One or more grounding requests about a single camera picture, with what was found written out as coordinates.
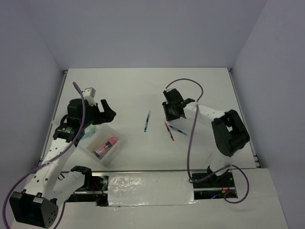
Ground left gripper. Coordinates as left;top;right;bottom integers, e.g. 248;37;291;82
81;99;116;128

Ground green highlighter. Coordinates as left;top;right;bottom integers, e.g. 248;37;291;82
88;125;96;135

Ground blue pen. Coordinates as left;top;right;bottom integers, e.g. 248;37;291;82
144;110;151;133
168;125;188;136

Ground blue highlighter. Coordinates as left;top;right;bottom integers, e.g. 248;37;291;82
81;133;93;140

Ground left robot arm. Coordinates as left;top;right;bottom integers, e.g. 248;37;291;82
7;98;116;229

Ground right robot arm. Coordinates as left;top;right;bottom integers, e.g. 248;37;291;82
162;89;250;187

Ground red pen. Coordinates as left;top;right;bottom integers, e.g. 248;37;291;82
164;122;174;141

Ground pink highlighter in container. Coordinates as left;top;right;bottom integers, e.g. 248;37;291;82
104;136;119;150

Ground clear plastic container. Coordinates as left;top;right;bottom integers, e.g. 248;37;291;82
76;124;127;168

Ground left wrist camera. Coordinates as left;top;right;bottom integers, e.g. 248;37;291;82
82;87;96;106

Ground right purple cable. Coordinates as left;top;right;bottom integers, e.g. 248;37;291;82
165;78;251;205

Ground purple cable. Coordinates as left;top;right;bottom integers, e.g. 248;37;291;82
165;78;251;205
2;82;88;229

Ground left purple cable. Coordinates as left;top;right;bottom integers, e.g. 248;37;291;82
2;82;88;229

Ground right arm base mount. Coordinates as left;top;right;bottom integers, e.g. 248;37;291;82
189;171;237;200

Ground right table rail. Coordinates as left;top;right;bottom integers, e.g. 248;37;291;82
227;68;261;168

